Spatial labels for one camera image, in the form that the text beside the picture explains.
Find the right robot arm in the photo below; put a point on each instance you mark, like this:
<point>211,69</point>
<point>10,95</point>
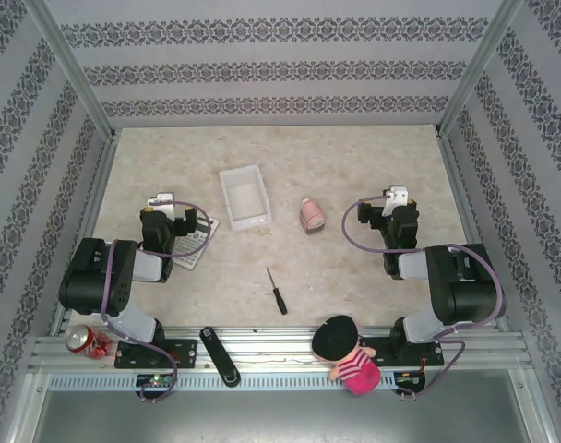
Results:
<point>460,286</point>

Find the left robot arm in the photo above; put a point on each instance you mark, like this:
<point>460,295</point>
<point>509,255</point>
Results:
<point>93,279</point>

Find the white plastic bin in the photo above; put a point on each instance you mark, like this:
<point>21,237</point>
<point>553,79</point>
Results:
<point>243,199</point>

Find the black screwdriver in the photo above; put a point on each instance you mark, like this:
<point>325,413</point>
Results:
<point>278,295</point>

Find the white calculator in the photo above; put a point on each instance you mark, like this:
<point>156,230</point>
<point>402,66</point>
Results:
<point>195,247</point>

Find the pink small bottle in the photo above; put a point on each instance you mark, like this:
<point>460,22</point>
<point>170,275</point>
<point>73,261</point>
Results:
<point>312,216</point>

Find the red soda can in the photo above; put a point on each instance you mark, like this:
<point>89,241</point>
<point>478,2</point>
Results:
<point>87,342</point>

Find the black remote control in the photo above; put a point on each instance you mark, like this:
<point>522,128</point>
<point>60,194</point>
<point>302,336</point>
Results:
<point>219,355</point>

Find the plush doll with black hat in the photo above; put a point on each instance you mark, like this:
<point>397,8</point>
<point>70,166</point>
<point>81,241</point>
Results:
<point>347,353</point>

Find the green circuit board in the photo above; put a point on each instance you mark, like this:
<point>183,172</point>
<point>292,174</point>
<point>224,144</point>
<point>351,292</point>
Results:
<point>157,380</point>
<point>409,379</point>

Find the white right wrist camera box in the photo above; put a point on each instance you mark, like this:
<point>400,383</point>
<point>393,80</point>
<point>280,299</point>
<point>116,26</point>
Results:
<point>397,195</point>

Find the aluminium side rail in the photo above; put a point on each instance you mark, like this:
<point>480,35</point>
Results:
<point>465,194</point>

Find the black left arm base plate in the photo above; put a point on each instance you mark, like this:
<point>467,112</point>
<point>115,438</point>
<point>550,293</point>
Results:
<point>183,353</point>

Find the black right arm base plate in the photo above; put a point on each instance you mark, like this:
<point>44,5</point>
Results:
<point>382,353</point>

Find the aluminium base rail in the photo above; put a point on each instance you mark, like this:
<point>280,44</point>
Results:
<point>271,346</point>

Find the aluminium frame post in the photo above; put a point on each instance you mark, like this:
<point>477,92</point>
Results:
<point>68,64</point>
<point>485,60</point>

